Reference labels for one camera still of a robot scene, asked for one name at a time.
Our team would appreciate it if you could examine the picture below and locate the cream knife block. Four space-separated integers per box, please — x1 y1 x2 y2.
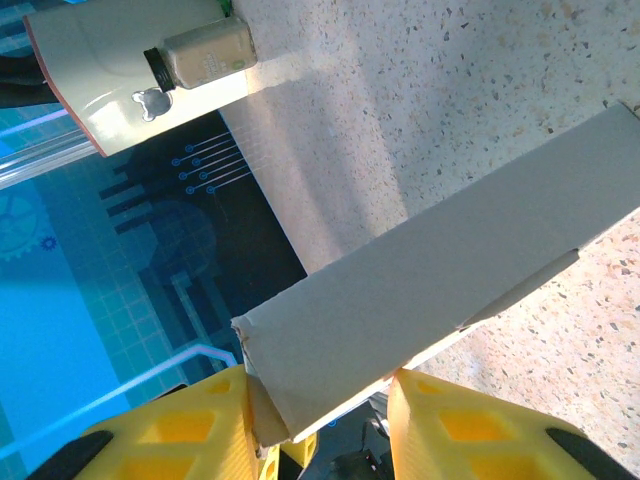
22 0 251 159

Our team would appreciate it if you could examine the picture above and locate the beige bottle black cap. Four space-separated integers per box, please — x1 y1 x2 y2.
143 15 259 94

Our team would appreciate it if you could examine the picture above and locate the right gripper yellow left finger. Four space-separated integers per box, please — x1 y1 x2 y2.
27 366 266 480

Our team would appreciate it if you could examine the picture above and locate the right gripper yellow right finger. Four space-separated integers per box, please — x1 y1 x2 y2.
386 367 639 480

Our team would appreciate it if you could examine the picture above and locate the white paper box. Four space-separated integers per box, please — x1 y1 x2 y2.
229 101 640 460

